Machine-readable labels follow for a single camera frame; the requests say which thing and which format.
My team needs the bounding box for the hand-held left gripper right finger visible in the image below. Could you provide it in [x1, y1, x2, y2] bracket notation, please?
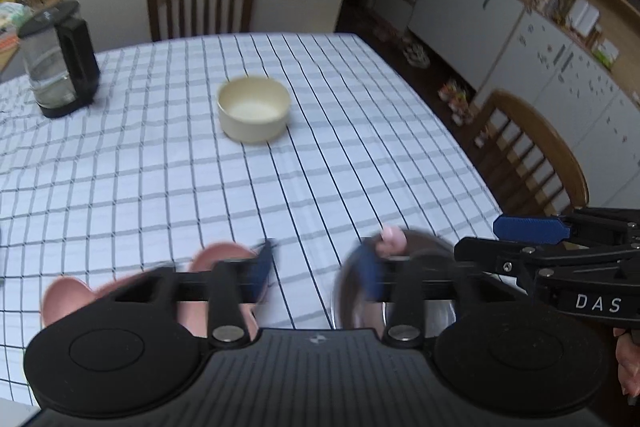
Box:
[350, 246, 532, 350]

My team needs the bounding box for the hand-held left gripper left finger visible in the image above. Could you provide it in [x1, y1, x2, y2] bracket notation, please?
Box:
[100, 239, 277, 350]

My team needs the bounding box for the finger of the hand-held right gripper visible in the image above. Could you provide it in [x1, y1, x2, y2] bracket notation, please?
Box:
[492, 207, 640, 244]
[454, 237, 621, 280]

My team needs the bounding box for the small pink-handled steel bowl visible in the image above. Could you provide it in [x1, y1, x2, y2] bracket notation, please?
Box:
[330, 227, 458, 333]

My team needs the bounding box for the pink bear-shaped plate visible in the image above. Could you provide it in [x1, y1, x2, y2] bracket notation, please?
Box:
[40, 243, 261, 338]

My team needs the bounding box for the person's right hand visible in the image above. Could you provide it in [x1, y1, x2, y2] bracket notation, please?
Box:
[615, 331, 640, 408]

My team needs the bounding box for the checked tablecloth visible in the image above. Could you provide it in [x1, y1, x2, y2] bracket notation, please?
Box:
[0, 33, 503, 408]

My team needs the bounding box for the cream bowl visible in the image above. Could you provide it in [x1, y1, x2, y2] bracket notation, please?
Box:
[216, 76, 292, 144]

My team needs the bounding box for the row of small shoes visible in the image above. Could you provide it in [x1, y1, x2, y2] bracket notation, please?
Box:
[370, 14, 476, 124]

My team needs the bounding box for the white cabinet with wooden shelves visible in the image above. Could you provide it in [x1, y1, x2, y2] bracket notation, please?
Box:
[407, 0, 640, 208]

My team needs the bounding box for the glass electric kettle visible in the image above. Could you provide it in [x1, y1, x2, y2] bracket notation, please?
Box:
[17, 0, 102, 118]

